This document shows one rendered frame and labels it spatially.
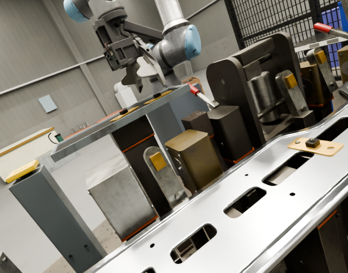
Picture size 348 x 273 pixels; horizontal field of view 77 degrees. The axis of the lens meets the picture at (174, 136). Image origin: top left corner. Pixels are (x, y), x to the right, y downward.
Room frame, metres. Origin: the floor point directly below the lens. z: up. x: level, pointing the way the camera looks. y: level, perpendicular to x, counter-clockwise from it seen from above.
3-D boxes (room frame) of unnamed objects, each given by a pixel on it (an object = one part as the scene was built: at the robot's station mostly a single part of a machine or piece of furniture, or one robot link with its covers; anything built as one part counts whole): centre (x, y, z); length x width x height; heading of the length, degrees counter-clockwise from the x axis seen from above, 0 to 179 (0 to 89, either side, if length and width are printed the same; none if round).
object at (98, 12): (0.61, 0.01, 1.41); 0.08 x 0.08 x 0.05
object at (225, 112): (0.53, -0.12, 0.89); 0.12 x 0.07 x 0.38; 18
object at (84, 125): (9.29, 3.67, 0.19); 1.37 x 0.95 x 0.38; 124
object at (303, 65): (0.62, -0.43, 0.88); 0.11 x 0.07 x 0.37; 18
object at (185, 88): (0.58, 0.10, 1.16); 0.37 x 0.14 x 0.02; 108
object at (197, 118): (0.51, -0.06, 0.90); 0.05 x 0.05 x 0.40; 18
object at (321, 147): (0.34, -0.22, 1.01); 0.08 x 0.04 x 0.01; 19
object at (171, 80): (1.00, -0.06, 1.15); 0.15 x 0.15 x 0.10
